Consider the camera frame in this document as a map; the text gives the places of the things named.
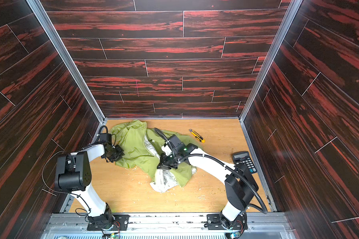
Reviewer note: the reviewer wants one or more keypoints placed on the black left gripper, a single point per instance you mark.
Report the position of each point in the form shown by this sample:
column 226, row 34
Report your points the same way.
column 116, row 152

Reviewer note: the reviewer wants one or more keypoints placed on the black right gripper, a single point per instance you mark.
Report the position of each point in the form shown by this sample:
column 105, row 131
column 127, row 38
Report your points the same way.
column 167, row 161

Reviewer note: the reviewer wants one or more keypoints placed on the green zip jacket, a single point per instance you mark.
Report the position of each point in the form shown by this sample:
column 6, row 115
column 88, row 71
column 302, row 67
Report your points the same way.
column 142, row 148

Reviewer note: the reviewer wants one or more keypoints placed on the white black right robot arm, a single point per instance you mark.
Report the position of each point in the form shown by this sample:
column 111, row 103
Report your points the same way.
column 241, row 189

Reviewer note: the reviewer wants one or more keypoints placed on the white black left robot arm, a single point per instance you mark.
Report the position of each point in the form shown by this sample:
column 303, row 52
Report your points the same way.
column 73, row 176

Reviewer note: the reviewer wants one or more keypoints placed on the yellow black utility knife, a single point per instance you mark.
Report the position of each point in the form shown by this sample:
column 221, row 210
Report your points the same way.
column 197, row 136

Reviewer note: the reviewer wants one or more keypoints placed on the black desk calculator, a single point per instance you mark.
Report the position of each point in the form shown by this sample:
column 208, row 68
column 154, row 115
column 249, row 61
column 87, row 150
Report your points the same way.
column 243, row 157

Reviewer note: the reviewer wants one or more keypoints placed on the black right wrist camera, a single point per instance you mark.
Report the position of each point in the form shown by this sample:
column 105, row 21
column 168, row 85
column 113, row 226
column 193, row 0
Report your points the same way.
column 178, row 148

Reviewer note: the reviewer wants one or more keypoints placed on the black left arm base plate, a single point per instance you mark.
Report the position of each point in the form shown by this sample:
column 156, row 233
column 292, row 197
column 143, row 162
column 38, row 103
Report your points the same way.
column 108, row 223

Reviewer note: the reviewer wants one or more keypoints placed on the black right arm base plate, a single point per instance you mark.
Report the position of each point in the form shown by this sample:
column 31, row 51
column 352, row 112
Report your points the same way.
column 220, row 222

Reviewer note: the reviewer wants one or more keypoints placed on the aluminium front rail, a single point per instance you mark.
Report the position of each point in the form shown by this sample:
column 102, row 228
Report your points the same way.
column 170, row 226

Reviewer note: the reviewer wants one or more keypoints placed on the aluminium corner post left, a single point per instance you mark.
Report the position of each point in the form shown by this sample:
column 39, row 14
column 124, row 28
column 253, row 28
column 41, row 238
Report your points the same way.
column 47, row 25

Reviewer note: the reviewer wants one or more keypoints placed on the aluminium corner post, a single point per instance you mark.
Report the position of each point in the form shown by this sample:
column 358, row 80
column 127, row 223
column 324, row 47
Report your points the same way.
column 281, row 33
column 47, row 25

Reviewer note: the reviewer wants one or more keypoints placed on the aluminium corner post right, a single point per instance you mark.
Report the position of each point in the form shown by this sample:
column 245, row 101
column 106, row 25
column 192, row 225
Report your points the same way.
column 281, row 33

